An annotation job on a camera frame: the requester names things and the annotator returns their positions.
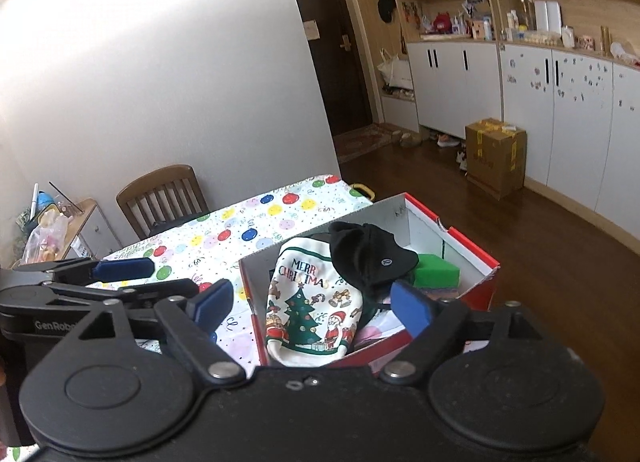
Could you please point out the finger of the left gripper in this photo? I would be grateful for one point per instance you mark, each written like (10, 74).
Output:
(132, 296)
(84, 271)

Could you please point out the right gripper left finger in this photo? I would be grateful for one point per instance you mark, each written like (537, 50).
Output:
(188, 329)

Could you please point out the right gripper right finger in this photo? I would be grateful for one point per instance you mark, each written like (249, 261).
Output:
(434, 327)

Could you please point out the green scrub sponge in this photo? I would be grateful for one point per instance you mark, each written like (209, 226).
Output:
(433, 272)

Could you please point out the black face mask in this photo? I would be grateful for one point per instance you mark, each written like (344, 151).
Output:
(368, 258)

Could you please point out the merry christmas fabric bag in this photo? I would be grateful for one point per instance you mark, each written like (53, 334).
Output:
(312, 313)

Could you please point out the pink mesh bath pouf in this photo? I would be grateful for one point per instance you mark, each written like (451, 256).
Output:
(375, 321)

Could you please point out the wooden side table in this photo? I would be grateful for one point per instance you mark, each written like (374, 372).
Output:
(89, 234)

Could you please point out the colourful dotted tablecloth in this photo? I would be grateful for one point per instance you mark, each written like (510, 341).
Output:
(210, 247)

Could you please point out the clear plastic bag clutter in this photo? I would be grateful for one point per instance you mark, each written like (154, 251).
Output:
(44, 226)

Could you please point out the brown wooden chair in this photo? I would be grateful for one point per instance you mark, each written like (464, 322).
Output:
(163, 199)

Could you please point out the red cardboard shoe box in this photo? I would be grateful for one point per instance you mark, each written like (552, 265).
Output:
(414, 227)

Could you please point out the brown cardboard carton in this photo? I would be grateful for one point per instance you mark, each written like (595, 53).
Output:
(495, 156)

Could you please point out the white cabinet wall unit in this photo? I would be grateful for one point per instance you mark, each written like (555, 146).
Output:
(565, 71)

